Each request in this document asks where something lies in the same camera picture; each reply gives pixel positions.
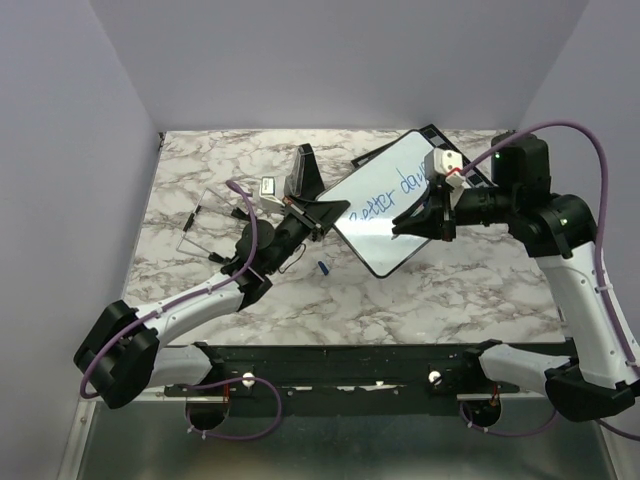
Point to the wire whiteboard stand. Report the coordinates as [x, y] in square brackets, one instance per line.
[214, 216]

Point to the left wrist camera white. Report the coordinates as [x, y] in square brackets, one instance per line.
[271, 195]

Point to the blue whiteboard marker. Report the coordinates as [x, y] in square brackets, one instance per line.
[418, 207]

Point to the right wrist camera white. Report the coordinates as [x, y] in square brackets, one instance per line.
[443, 166]

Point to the blue marker cap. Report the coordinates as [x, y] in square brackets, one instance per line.
[323, 267]

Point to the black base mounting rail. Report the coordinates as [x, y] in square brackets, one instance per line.
[344, 380]

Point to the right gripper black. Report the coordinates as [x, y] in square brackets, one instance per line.
[432, 219]

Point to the whiteboard with black frame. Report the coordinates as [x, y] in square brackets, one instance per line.
[378, 192]

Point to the black metronome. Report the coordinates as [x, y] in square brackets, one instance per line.
[302, 170]

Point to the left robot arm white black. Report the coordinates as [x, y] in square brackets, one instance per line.
[129, 350]

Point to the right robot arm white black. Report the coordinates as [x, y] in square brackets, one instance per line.
[561, 234]

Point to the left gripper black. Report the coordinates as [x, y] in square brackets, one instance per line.
[318, 216]

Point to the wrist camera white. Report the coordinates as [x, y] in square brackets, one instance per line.
[271, 195]
[443, 166]

